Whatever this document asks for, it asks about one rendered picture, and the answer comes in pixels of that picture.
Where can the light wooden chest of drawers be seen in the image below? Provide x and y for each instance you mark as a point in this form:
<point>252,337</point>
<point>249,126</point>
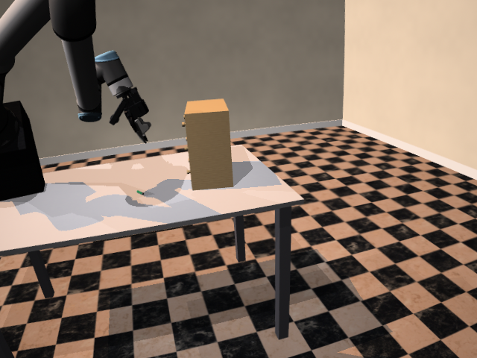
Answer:
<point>209,146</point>

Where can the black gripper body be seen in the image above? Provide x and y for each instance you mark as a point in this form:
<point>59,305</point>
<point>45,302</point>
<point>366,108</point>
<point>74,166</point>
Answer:
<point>135,107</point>

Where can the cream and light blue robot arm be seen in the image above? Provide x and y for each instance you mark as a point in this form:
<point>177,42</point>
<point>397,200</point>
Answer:
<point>73,21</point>

